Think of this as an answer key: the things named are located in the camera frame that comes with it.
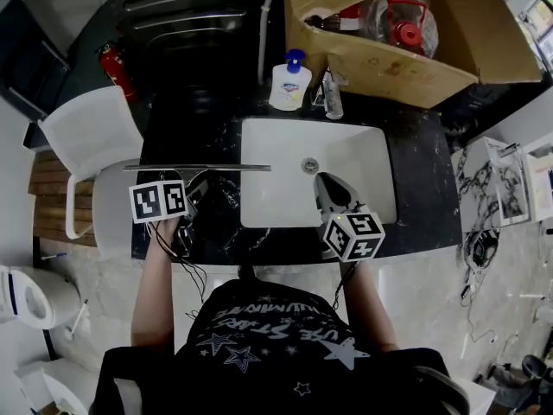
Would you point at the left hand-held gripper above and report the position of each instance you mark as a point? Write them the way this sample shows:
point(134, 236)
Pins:
point(157, 201)

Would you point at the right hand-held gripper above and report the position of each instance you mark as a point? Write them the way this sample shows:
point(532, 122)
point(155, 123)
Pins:
point(354, 236)

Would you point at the metal squeegee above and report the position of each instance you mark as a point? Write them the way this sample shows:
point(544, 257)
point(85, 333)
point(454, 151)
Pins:
point(194, 168)

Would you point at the person's left forearm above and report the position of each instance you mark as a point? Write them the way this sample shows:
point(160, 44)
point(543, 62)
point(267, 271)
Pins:
point(151, 292)

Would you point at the person's right forearm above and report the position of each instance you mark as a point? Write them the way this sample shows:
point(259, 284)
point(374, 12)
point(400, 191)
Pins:
point(367, 309)

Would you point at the metal sink drain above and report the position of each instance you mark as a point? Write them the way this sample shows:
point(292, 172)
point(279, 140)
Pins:
point(310, 164)

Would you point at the white sink basin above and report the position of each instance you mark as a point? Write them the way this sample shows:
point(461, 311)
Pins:
point(281, 188)

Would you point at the black marble table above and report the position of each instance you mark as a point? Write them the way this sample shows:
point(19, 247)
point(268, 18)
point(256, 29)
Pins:
point(423, 180)

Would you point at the chrome faucet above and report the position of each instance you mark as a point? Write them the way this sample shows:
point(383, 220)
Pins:
point(330, 97)

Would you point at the white soap pump bottle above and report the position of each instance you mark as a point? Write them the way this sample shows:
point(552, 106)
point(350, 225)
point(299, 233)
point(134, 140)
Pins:
point(288, 84)

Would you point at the white office chair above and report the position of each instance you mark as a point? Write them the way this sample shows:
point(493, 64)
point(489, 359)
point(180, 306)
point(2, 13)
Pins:
point(90, 132)

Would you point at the open cardboard box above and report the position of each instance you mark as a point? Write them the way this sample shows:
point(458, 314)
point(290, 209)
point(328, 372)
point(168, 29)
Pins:
point(389, 72)

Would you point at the red fire extinguisher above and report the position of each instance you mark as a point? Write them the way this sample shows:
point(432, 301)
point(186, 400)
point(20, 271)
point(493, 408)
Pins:
point(116, 69)

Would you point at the wooden slat platform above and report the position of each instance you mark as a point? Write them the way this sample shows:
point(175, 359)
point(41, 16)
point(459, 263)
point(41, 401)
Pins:
point(52, 197)

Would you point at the white marble-pattern cabinet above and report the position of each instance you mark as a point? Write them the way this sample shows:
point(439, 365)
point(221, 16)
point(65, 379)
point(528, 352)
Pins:
point(488, 180)

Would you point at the black ribbed cabinet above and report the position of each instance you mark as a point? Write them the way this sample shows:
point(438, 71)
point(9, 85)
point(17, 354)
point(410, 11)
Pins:
point(190, 24)

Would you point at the black star-print shirt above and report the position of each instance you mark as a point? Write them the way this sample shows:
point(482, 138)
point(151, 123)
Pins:
point(281, 353)

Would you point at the white pipe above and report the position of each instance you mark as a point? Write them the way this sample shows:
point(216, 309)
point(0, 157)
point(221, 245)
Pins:
point(265, 28)

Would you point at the red-capped bottle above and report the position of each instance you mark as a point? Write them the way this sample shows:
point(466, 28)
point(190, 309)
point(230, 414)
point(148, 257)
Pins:
point(408, 28)

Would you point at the white toilet brush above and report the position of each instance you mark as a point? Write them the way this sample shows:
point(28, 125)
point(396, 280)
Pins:
point(77, 320)

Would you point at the white toilet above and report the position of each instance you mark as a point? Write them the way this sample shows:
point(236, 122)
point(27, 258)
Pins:
point(39, 294)

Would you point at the dark door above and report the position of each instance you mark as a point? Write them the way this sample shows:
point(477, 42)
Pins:
point(26, 59)

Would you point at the white ceramic fixture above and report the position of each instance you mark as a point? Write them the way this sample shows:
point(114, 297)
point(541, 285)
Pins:
point(56, 383)

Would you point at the white box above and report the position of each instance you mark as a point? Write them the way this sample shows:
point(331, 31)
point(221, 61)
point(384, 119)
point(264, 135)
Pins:
point(475, 398)

